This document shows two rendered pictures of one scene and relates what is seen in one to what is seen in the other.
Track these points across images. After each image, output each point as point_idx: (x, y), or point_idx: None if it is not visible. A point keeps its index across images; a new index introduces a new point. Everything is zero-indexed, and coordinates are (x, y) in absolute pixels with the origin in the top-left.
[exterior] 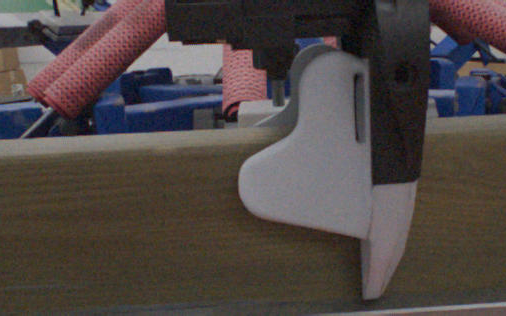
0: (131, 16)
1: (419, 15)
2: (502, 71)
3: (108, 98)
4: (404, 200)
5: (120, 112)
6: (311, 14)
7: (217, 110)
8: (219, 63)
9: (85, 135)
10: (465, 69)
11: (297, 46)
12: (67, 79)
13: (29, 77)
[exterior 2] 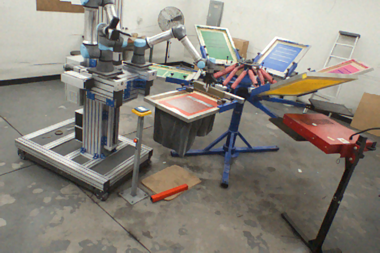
0: (223, 71)
1: (207, 83)
2: None
3: (218, 78)
4: (206, 88)
5: (219, 80)
6: (206, 82)
7: (230, 83)
8: (302, 69)
9: None
10: None
11: (220, 81)
12: (215, 75)
13: (247, 56)
